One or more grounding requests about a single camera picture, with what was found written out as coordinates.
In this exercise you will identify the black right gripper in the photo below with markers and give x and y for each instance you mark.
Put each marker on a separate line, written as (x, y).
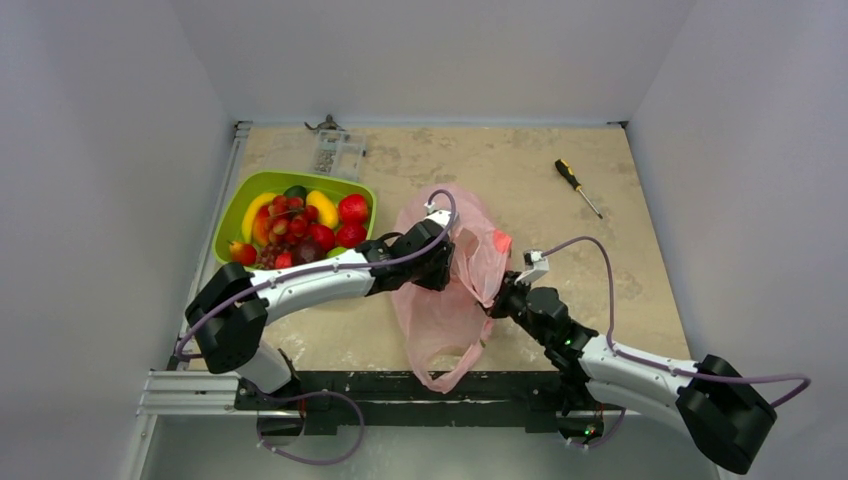
(502, 303)

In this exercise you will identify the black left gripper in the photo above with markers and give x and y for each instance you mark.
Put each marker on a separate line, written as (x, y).
(440, 277)

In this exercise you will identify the pink plastic bag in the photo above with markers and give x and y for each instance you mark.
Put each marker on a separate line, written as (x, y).
(446, 332)

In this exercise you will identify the shiny red fake apple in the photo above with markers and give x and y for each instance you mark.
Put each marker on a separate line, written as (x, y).
(353, 209)

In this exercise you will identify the dark maroon fake fruit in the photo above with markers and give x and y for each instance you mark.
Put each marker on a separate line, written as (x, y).
(308, 251)

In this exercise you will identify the red fake grape bunch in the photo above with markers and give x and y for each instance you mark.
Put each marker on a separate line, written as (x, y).
(267, 255)

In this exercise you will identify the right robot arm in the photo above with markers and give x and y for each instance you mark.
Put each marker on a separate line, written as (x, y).
(708, 400)

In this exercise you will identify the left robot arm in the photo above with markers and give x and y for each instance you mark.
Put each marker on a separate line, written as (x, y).
(228, 316)

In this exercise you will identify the red fake pomegranate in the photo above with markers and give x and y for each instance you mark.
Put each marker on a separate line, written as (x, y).
(350, 235)

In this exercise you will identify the yellow fake mango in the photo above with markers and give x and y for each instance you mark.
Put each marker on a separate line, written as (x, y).
(327, 213)

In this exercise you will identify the red round fake fruit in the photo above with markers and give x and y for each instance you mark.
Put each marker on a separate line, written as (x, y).
(283, 261)

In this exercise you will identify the dark green fake avocado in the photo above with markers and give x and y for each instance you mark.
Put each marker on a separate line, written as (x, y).
(296, 191)

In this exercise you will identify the red orange fake mango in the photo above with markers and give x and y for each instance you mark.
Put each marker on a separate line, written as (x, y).
(260, 227)

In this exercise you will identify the yellow fake banana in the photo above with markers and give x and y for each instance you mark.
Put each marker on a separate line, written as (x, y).
(250, 214)

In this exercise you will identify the black yellow screwdriver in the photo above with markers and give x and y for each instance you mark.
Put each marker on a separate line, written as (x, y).
(565, 170)

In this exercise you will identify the clear plastic screw box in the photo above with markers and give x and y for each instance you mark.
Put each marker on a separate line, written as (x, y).
(333, 153)

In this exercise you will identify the dark metal clamp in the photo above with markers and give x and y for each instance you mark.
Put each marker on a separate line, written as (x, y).
(328, 124)

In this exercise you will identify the green plastic tray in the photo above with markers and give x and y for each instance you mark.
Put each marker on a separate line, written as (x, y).
(230, 222)

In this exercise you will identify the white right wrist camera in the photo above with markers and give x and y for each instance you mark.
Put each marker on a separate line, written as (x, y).
(536, 266)

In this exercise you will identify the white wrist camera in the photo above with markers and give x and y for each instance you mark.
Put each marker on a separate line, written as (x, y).
(445, 217)
(536, 266)

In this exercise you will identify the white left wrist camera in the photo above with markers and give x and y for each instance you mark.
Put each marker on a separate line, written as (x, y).
(445, 217)

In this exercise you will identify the aluminium frame rail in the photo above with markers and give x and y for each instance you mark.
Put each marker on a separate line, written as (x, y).
(179, 391)

